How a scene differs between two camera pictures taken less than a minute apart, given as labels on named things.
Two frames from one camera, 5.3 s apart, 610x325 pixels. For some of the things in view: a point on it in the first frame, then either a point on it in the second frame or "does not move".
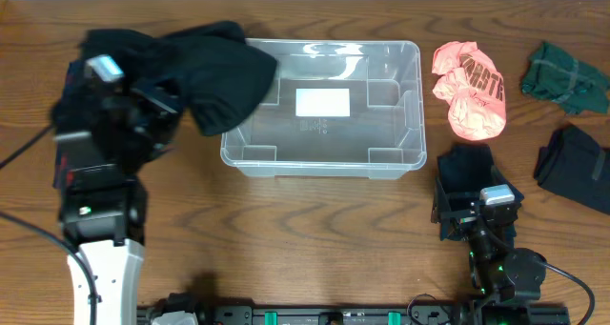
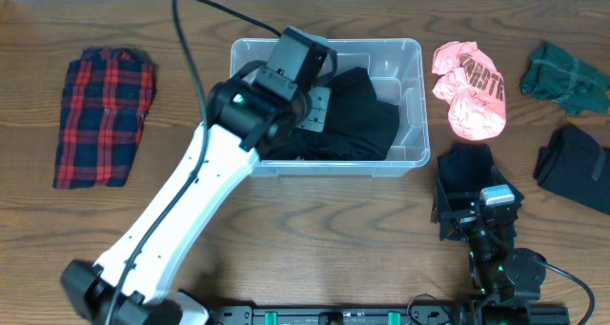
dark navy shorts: (467, 169) does not move
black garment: (573, 166) does not move
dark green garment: (559, 77) does not move
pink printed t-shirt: (472, 88) does not move
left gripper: (155, 102) -> (319, 110)
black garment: (214, 75) -> (358, 127)
